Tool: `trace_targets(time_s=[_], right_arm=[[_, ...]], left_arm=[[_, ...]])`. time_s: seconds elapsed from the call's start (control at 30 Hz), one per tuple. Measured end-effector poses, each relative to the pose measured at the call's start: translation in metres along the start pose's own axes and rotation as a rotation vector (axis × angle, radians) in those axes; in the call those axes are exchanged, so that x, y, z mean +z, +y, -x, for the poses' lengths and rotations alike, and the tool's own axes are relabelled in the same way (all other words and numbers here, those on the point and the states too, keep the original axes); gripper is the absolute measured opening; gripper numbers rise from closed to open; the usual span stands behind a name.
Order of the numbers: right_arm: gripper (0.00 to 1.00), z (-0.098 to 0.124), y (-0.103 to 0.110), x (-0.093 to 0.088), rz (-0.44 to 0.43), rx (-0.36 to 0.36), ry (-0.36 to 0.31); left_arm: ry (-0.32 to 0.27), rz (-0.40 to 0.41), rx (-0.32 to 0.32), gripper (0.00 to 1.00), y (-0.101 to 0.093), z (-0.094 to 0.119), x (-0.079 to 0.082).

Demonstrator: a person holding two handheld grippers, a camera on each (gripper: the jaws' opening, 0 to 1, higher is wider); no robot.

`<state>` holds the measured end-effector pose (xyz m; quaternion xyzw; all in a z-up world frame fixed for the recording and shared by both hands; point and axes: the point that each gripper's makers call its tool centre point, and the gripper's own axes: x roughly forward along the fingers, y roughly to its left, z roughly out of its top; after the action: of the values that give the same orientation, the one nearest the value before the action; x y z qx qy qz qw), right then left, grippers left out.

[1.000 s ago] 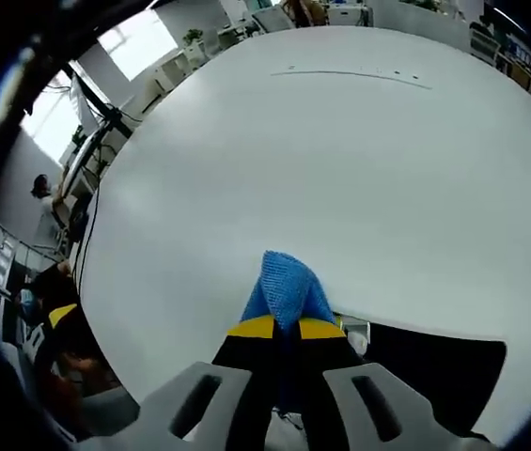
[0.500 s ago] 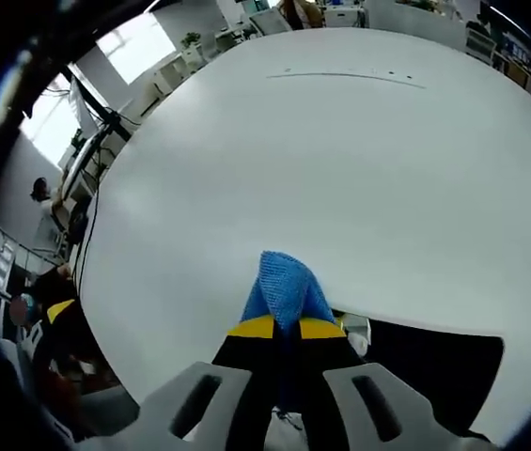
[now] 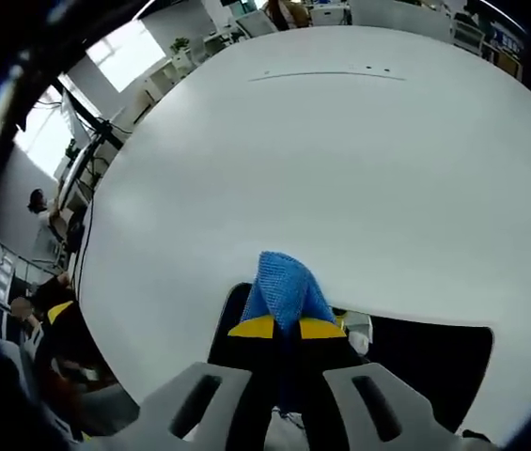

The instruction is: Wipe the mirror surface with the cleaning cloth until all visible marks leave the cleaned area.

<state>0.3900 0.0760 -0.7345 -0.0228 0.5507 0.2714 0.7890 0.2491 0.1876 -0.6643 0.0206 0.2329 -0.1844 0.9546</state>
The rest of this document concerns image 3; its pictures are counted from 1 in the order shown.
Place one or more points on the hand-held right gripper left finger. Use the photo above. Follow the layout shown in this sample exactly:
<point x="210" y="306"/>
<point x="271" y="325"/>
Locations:
<point x="190" y="413"/>

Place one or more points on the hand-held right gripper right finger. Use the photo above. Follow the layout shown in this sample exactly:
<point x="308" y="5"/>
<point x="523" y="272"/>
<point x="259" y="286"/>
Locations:
<point x="368" y="413"/>

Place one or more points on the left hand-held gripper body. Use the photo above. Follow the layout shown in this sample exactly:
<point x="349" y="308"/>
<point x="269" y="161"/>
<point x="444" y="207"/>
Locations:
<point x="34" y="343"/>

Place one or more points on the blue cleaning cloth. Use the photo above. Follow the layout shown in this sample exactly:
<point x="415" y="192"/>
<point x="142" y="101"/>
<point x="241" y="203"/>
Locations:
<point x="284" y="291"/>

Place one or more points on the potted green plant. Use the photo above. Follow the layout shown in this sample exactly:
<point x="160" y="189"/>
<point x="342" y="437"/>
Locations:
<point x="180" y="46"/>

